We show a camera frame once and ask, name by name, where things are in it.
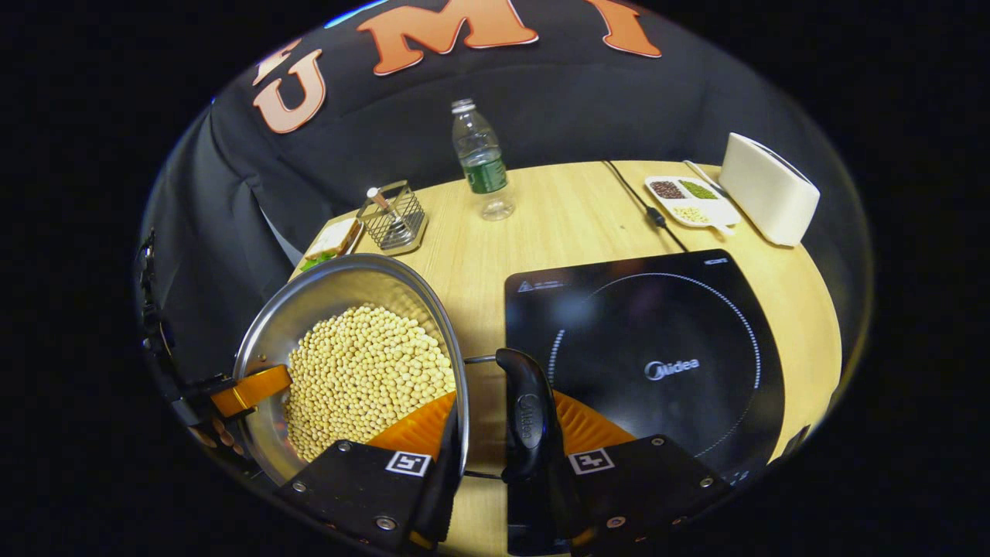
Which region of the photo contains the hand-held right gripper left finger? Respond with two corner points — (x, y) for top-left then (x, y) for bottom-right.
(275, 391), (469, 554)

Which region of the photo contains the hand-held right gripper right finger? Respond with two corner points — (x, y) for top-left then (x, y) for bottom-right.
(507, 391), (732, 556)

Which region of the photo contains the steel pot with black handle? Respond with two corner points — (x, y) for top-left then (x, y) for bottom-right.
(232, 254), (562, 490)

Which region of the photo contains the black induction cooktop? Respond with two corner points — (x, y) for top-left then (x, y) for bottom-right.
(504, 249), (787, 488)

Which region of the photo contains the pile of yellow soybeans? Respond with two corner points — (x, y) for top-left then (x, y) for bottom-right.
(282, 304), (457, 463)

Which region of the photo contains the packed sandwich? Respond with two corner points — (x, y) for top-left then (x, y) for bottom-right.
(300, 217), (365, 272)

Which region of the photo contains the white divided bean dish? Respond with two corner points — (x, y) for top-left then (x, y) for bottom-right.
(644, 175), (742, 236)

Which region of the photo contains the white toaster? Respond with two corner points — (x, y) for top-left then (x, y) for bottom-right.
(718, 132), (821, 248)

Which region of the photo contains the clear plastic water bottle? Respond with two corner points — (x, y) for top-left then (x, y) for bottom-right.
(451, 98), (516, 222)

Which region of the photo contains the black backdrop cloth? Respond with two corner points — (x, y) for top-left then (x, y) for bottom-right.
(139, 0), (875, 388)

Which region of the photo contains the wire mesh basket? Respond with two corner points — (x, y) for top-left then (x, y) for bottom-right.
(357, 180), (428, 257)

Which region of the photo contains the black power cable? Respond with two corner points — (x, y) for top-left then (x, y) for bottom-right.
(603, 159), (690, 253)

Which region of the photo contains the white toaster cable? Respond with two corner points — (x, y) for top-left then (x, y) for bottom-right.
(683, 159), (729, 199)

